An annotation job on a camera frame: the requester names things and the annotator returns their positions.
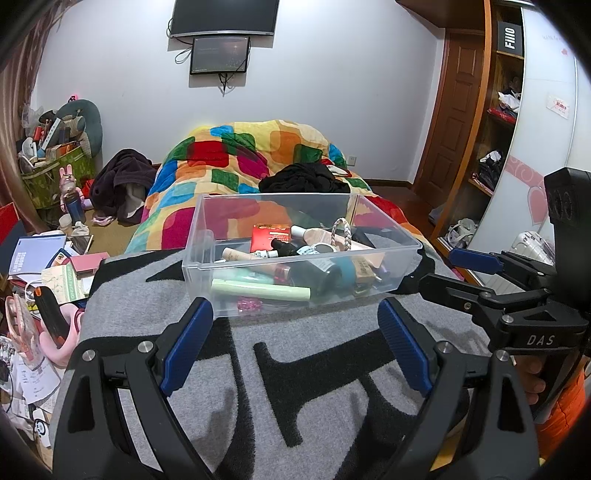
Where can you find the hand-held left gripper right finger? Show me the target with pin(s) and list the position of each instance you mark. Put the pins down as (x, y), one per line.
(406, 346)

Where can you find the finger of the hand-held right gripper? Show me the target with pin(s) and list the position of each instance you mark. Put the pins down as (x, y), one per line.
(475, 261)
(452, 287)

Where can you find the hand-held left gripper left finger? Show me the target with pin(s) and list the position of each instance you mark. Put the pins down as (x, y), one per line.
(184, 341)

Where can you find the light green tube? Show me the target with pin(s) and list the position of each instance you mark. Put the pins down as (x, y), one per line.
(258, 290)

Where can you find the clear plastic box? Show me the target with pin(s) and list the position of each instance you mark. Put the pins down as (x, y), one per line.
(203, 249)

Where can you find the braided pink white band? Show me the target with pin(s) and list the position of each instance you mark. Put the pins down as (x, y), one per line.
(344, 235)

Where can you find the person's right hand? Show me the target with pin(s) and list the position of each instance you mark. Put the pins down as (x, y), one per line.
(532, 374)

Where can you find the white bag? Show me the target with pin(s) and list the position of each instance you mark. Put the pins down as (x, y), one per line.
(461, 232)

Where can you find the white ribbed case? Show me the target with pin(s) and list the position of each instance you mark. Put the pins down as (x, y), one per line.
(531, 247)

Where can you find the pink hair clip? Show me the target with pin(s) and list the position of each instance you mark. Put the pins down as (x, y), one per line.
(249, 304)

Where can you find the grey black blanket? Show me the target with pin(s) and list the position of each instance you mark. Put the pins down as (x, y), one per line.
(323, 369)

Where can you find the brown small box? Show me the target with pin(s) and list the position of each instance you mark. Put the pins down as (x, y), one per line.
(364, 270)

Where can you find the mint green bottle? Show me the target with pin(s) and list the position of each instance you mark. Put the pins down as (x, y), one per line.
(247, 276)

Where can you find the black bag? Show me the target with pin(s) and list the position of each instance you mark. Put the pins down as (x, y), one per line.
(489, 170)

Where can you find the teal capped bottle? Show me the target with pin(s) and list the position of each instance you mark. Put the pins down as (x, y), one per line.
(344, 272)

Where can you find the beige cosmetic tube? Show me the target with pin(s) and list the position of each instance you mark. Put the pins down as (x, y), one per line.
(244, 254)

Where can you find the pink stand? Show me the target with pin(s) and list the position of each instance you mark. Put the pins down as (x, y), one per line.
(71, 339)

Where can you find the dark cylindrical bottle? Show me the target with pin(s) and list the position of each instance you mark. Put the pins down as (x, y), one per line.
(314, 275)

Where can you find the pink red small jar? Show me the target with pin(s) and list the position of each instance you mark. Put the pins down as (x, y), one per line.
(281, 274)

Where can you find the pink flat box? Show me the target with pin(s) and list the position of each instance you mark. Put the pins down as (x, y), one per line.
(87, 264)

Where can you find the round grey compact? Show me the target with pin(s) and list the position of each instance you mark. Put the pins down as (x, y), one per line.
(318, 249)

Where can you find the green white booklet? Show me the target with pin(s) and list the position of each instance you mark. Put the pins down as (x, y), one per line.
(64, 285)

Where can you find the red gold packet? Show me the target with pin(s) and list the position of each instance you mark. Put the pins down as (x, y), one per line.
(272, 237)

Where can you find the small black bottle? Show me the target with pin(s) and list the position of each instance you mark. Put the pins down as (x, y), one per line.
(286, 247)

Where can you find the white sliding wardrobe door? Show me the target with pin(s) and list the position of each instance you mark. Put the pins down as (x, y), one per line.
(549, 138)

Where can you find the beige compact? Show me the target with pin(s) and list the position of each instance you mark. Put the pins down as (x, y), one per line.
(318, 236)

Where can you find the wooden door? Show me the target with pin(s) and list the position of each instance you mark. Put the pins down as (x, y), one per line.
(461, 115)

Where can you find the pink slippers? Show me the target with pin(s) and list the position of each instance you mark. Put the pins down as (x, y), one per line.
(104, 218)

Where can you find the pile of white papers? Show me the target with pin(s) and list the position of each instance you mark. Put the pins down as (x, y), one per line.
(32, 387)

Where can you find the white red cloth piece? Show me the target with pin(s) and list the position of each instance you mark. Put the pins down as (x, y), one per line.
(340, 171)

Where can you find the blue white notebook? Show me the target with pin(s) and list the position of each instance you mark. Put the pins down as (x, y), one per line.
(37, 257)

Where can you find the blue bottle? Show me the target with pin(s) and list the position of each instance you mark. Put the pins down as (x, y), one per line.
(75, 210)

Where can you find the dark purple clothing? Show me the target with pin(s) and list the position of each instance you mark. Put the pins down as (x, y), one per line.
(124, 170)

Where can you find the black clothing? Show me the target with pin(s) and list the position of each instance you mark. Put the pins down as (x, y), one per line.
(300, 180)

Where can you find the colorful patchwork blanket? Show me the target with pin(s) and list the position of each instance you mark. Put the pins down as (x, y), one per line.
(207, 152)

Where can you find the wooden wardrobe shelf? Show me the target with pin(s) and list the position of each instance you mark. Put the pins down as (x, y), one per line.
(487, 69)

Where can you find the pink bunny toy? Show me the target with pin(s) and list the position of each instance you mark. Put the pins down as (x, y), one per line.
(68, 182)

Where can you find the green bag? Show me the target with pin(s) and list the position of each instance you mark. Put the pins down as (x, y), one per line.
(46, 184)

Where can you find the red box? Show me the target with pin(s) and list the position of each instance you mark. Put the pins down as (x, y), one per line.
(7, 221)

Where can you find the black printed box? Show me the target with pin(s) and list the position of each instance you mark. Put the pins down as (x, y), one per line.
(509, 38)

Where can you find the grey neck pillow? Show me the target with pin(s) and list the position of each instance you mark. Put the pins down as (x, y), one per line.
(94, 124)

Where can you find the assorted boxes and bottles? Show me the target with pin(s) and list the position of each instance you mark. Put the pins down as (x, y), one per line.
(46, 138)

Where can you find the striped brown curtain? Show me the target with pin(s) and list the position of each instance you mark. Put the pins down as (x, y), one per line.
(14, 152)

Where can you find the small black monitor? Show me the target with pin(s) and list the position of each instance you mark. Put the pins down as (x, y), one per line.
(220, 55)

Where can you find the black television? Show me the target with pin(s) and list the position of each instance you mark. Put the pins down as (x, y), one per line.
(224, 16)

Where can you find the wall outlet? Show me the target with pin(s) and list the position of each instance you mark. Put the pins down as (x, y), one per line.
(353, 160)

